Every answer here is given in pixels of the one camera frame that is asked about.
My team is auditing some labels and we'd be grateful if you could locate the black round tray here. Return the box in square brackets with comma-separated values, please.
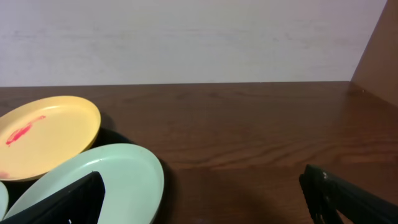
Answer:
[3, 128, 174, 224]

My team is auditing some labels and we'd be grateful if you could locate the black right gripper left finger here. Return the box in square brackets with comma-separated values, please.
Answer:
[1, 171, 105, 224]

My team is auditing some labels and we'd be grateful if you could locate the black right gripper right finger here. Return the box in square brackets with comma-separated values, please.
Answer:
[299, 164, 397, 224]

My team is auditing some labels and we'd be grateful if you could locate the yellow plate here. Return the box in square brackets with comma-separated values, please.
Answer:
[1, 96, 101, 181]

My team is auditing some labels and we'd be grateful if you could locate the light green plate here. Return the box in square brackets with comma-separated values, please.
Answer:
[0, 182, 9, 220]
[5, 143, 164, 224]

